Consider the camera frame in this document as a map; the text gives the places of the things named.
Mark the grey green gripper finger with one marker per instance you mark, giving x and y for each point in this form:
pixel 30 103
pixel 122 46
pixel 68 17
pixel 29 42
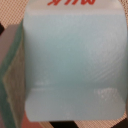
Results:
pixel 12 82

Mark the pink serving board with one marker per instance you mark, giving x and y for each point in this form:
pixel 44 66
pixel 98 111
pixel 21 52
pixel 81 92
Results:
pixel 27 124

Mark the light blue milk carton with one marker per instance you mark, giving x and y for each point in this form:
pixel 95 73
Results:
pixel 76 60

